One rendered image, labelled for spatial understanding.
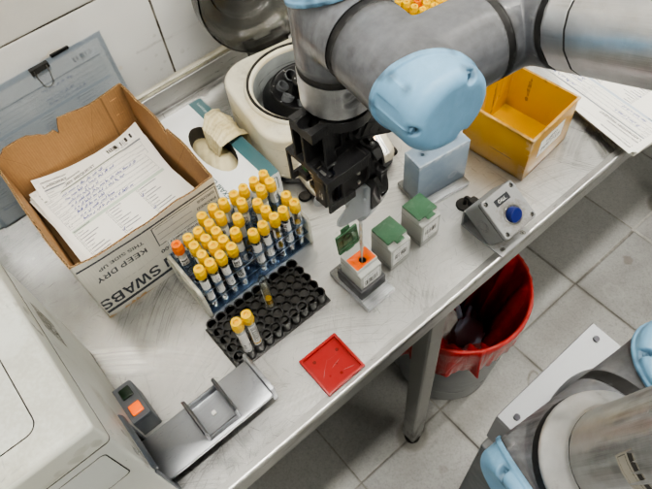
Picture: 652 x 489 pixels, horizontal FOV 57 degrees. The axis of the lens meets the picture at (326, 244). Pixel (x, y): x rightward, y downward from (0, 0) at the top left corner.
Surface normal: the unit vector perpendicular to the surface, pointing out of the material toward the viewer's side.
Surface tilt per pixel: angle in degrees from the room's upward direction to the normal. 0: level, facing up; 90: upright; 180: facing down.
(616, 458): 84
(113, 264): 91
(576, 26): 65
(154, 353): 0
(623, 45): 84
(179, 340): 0
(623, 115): 1
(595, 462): 83
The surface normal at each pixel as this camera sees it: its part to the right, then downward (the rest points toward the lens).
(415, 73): -0.42, -0.22
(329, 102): -0.20, 0.83
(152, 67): 0.64, 0.62
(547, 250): -0.07, -0.54
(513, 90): -0.71, 0.62
